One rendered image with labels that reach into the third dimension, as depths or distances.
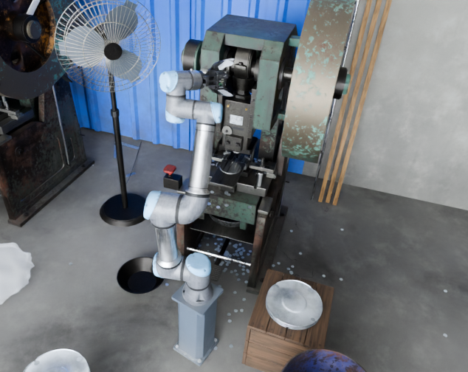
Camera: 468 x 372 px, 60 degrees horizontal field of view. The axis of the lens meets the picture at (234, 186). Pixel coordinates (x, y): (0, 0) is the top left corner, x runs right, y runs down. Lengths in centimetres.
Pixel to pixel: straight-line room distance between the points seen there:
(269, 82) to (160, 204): 84
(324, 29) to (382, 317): 178
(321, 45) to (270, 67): 35
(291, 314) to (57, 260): 161
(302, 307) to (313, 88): 109
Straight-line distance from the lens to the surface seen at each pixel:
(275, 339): 213
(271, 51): 202
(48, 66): 294
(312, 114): 176
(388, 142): 357
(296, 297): 221
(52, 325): 265
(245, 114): 219
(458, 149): 366
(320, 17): 182
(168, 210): 158
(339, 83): 206
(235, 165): 234
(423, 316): 292
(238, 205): 232
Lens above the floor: 207
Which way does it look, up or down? 36 degrees down
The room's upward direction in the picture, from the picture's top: 5 degrees clockwise
